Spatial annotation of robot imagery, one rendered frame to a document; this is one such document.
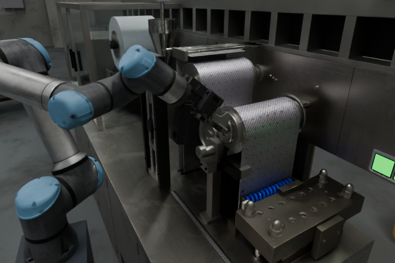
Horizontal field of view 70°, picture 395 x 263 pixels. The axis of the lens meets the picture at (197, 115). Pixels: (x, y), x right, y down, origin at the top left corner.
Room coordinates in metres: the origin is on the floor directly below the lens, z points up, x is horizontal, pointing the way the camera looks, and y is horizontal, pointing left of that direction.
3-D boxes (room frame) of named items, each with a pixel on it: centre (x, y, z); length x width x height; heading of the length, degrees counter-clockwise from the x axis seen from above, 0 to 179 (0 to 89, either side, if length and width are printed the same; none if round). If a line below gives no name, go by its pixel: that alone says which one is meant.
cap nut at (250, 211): (0.66, -0.16, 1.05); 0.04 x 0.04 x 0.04
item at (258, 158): (0.79, -0.23, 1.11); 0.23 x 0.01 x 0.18; 120
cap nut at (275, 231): (0.58, -0.21, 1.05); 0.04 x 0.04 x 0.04
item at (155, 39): (1.45, 0.17, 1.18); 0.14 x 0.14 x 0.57
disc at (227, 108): (0.78, -0.10, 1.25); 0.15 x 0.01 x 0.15; 30
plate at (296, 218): (0.70, -0.33, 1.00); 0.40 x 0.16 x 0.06; 120
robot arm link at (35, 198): (0.65, 0.45, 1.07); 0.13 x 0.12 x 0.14; 154
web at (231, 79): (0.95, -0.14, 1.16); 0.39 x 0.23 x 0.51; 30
